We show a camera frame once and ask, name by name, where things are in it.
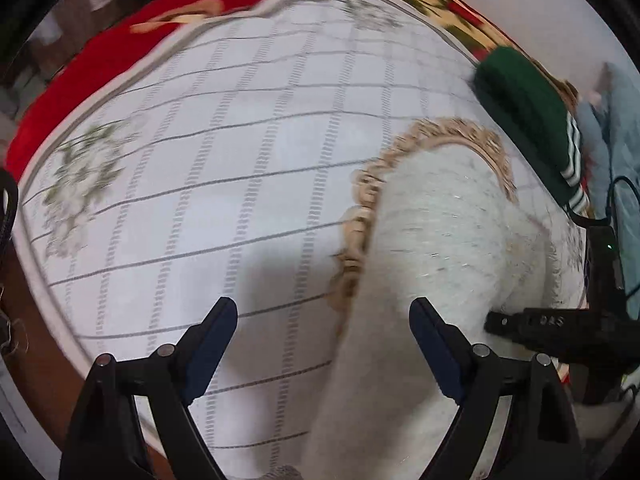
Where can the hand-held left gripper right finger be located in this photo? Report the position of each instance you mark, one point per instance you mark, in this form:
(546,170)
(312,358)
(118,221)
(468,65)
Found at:
(435,345)

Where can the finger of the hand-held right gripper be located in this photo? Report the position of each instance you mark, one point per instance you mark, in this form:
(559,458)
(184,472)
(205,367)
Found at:
(540,327)

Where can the green folded sweater white stripes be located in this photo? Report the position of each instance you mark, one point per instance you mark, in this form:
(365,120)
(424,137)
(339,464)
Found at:
(520,95)

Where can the blue duvet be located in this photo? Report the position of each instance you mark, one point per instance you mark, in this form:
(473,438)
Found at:
(625,145)

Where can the white fuzzy jacket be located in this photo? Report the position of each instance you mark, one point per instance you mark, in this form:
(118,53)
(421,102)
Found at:
(440,240)

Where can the red floral blanket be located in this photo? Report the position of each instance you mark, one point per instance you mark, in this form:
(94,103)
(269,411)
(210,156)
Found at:
(100,60)

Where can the white checked floral sheet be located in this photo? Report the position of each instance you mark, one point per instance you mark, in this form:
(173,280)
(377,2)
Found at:
(225,160)

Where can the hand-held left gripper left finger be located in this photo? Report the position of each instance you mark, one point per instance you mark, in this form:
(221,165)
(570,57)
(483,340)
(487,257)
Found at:
(212,340)

